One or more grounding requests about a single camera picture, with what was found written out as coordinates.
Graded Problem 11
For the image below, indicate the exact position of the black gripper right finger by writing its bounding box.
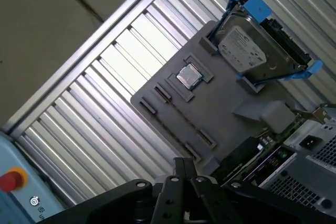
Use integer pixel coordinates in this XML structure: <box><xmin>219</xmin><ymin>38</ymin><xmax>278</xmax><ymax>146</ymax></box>
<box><xmin>183</xmin><ymin>157</ymin><xmax>336</xmax><ymax>224</ymax></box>

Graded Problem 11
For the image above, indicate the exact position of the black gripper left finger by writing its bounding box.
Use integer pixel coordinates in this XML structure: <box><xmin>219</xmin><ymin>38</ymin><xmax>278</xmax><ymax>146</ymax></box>
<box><xmin>39</xmin><ymin>157</ymin><xmax>190</xmax><ymax>224</ymax></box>

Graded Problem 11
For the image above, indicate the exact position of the green graphics card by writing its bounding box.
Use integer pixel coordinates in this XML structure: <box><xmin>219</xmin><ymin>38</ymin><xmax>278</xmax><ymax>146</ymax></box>
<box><xmin>211</xmin><ymin>104</ymin><xmax>330</xmax><ymax>187</ymax></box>

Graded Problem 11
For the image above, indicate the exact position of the black open PC case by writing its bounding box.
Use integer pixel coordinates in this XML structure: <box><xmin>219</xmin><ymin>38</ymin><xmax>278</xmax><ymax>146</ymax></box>
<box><xmin>244</xmin><ymin>103</ymin><xmax>336</xmax><ymax>214</ymax></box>

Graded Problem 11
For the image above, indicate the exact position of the grey parts rack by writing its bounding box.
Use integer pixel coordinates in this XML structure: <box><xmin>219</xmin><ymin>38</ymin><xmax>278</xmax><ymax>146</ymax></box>
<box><xmin>130</xmin><ymin>20</ymin><xmax>297</xmax><ymax>175</ymax></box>

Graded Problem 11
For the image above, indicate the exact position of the grey power supply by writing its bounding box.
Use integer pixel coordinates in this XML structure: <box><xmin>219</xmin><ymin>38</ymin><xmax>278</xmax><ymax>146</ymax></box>
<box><xmin>285</xmin><ymin>123</ymin><xmax>336</xmax><ymax>168</ymax></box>

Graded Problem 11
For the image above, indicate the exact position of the silver CPU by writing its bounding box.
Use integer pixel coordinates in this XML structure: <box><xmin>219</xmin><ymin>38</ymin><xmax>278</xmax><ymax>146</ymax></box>
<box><xmin>176</xmin><ymin>63</ymin><xmax>203</xmax><ymax>88</ymax></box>

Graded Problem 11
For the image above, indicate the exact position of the hard disk in blue carrier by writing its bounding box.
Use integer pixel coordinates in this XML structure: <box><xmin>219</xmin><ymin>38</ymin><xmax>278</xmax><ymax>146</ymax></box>
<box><xmin>207</xmin><ymin>0</ymin><xmax>323</xmax><ymax>90</ymax></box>

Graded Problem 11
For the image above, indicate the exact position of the pale blue teach pendant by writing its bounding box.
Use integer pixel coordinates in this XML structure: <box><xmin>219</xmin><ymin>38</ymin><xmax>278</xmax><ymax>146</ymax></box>
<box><xmin>0</xmin><ymin>131</ymin><xmax>66</xmax><ymax>224</ymax></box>

